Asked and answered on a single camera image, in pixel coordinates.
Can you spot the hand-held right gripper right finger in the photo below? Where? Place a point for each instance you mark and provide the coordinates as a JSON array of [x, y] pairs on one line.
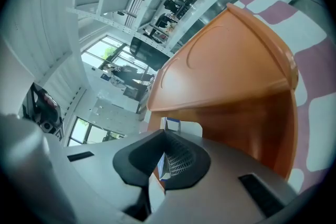
[[210, 191]]

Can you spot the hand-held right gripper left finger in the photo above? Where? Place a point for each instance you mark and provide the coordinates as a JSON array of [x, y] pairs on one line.
[[105, 165]]

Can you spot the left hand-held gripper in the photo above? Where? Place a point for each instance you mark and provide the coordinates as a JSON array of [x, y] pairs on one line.
[[43, 112]]

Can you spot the small blue white package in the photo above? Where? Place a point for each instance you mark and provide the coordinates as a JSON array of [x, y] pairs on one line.
[[164, 168]]

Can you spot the orange plastic container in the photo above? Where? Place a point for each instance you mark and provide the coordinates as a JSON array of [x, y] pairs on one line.
[[223, 68]]

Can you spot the glass window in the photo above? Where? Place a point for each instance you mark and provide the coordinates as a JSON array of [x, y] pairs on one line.
[[90, 132], [105, 51]]

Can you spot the white locker cabinet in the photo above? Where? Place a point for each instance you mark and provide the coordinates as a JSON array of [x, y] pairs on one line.
[[113, 111]]

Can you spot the black monitor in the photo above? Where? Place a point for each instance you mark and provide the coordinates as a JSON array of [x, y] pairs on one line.
[[145, 52]]

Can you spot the pink white checkered cloth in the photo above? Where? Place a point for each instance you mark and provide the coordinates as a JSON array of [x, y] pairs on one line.
[[315, 68]]

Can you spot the black office chair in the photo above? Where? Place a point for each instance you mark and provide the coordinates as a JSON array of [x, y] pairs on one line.
[[171, 5]]

